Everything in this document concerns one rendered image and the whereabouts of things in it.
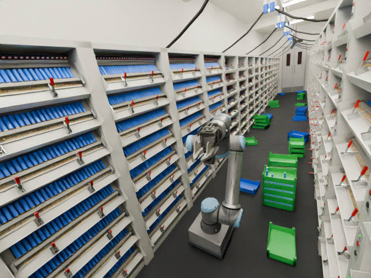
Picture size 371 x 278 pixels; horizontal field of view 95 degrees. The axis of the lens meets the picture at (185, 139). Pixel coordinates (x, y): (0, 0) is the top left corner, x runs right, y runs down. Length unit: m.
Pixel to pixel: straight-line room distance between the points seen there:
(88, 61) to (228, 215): 1.42
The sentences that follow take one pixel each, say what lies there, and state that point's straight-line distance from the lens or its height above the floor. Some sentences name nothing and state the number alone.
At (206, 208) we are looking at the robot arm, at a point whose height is 0.43.
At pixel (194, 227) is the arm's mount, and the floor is 0.17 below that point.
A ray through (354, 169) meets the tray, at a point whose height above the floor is 0.96.
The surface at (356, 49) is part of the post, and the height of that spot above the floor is 1.46.
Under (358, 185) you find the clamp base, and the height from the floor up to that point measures 0.96.
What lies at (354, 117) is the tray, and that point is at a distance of 1.13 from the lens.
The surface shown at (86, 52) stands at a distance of 1.21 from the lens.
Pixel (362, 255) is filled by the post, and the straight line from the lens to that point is 0.84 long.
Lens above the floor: 1.45
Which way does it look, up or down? 19 degrees down
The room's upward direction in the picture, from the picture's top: 9 degrees counter-clockwise
